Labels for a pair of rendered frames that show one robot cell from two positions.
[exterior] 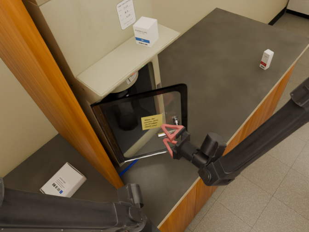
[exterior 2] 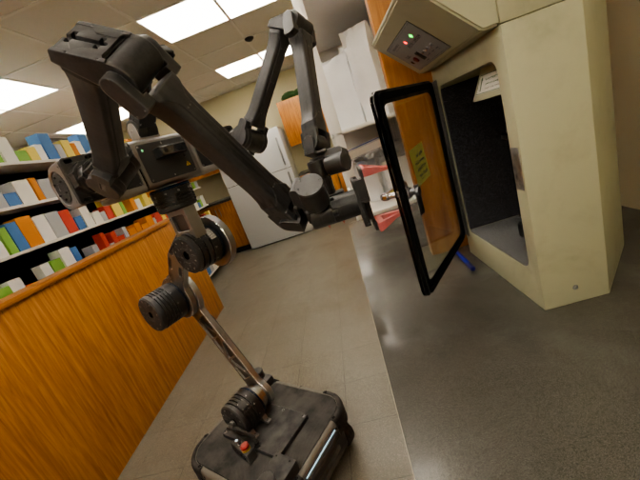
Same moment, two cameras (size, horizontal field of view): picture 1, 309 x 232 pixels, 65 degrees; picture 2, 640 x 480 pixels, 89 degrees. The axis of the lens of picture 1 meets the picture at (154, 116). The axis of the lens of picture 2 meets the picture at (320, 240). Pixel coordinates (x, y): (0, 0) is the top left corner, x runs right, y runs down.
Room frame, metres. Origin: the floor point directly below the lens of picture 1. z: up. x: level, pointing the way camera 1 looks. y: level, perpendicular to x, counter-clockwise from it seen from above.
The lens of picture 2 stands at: (0.84, -0.64, 1.34)
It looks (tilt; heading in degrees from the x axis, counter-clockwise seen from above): 16 degrees down; 136
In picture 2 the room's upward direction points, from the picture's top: 19 degrees counter-clockwise
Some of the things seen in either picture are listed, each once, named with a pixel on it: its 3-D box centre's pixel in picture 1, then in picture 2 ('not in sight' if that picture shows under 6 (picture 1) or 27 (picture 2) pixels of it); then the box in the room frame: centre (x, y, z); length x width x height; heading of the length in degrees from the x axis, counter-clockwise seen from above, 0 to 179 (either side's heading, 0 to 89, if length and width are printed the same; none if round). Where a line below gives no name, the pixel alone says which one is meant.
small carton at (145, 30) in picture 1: (146, 31); not in sight; (0.62, -0.02, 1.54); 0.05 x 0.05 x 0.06; 53
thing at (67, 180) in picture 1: (63, 184); not in sight; (0.48, 0.45, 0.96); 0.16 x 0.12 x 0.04; 135
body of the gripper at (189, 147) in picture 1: (188, 150); (349, 205); (0.40, -0.09, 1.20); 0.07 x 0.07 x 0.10; 39
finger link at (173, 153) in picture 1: (173, 144); (385, 209); (0.46, -0.05, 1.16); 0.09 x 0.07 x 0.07; 39
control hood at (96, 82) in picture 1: (133, 66); (420, 35); (0.57, 0.04, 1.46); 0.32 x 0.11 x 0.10; 129
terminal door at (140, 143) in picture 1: (148, 129); (427, 181); (0.53, 0.03, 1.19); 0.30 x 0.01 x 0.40; 94
